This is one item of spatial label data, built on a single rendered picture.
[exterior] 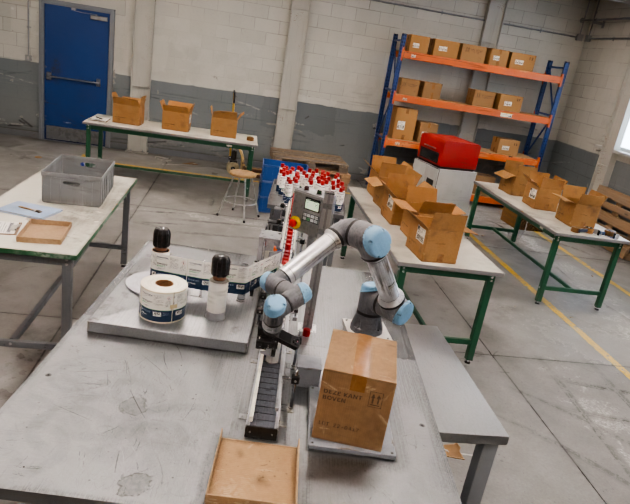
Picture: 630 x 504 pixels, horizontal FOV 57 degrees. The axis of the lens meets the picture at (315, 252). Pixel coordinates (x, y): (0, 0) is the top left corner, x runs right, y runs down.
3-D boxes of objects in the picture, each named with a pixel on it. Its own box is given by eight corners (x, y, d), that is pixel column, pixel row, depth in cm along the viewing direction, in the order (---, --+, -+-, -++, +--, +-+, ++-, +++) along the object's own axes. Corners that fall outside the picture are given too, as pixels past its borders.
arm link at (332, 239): (343, 206, 239) (253, 274, 219) (362, 213, 232) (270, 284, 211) (349, 228, 246) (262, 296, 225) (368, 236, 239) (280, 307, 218)
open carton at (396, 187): (368, 211, 527) (376, 170, 514) (415, 216, 536) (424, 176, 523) (379, 224, 491) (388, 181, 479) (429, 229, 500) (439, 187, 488)
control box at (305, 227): (300, 225, 277) (306, 186, 271) (330, 235, 269) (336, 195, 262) (287, 228, 269) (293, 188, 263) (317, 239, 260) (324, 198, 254)
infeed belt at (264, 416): (278, 263, 350) (279, 257, 349) (292, 265, 350) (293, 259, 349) (248, 435, 194) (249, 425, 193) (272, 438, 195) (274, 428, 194)
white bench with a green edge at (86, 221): (45, 255, 515) (45, 167, 489) (132, 264, 527) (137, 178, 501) (-61, 369, 338) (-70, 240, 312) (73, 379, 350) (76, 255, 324)
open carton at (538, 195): (511, 199, 685) (520, 168, 672) (545, 204, 689) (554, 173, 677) (525, 208, 648) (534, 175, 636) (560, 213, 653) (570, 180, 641)
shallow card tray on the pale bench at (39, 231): (30, 223, 359) (30, 218, 358) (71, 226, 365) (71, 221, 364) (15, 242, 328) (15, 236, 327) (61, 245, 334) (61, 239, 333)
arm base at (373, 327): (348, 320, 275) (352, 301, 272) (380, 325, 276) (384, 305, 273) (350, 334, 261) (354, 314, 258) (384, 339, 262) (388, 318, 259)
